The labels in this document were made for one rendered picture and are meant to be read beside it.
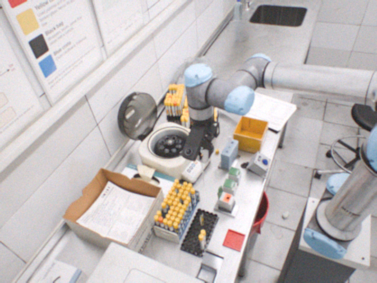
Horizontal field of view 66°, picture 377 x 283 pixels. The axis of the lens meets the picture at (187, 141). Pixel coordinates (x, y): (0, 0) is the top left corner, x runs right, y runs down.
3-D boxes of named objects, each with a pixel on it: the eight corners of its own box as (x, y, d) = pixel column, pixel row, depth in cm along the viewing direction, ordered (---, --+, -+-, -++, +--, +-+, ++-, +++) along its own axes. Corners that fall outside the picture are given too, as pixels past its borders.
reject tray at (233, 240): (240, 252, 103) (240, 251, 102) (222, 245, 105) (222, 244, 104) (246, 235, 107) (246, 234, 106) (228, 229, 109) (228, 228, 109)
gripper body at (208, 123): (220, 135, 97) (220, 107, 89) (208, 152, 92) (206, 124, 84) (201, 129, 101) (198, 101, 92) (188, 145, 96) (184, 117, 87)
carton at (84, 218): (137, 265, 103) (128, 246, 92) (74, 237, 113) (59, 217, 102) (169, 208, 118) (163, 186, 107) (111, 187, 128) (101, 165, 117)
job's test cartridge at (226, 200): (230, 213, 112) (230, 204, 108) (219, 208, 114) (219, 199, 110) (234, 204, 115) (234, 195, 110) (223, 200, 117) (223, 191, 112)
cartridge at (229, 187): (233, 198, 118) (234, 188, 114) (222, 195, 120) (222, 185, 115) (236, 190, 121) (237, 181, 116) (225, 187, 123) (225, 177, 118)
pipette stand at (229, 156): (231, 172, 128) (232, 157, 121) (217, 167, 131) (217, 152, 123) (240, 156, 134) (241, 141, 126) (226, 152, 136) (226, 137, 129)
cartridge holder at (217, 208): (235, 218, 112) (235, 213, 110) (213, 210, 115) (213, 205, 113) (239, 206, 115) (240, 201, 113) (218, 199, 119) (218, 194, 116)
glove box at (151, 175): (168, 207, 118) (165, 194, 111) (119, 190, 126) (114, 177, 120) (180, 184, 126) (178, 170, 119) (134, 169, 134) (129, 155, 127)
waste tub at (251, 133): (260, 155, 133) (262, 140, 126) (231, 148, 138) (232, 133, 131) (267, 136, 141) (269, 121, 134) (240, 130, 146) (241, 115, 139)
